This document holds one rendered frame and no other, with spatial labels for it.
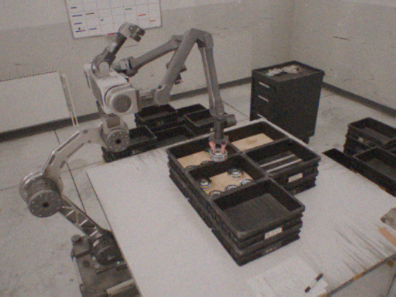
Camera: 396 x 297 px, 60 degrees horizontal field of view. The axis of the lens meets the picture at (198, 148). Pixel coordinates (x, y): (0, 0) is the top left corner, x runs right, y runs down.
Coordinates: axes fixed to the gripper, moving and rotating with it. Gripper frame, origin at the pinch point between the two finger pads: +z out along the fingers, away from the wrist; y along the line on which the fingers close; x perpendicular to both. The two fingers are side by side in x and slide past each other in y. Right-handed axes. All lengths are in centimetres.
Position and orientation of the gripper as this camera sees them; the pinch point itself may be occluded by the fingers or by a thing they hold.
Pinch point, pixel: (218, 150)
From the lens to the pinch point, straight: 197.5
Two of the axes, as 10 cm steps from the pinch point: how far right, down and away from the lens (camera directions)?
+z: 0.1, 8.6, 5.1
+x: -3.3, 4.9, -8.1
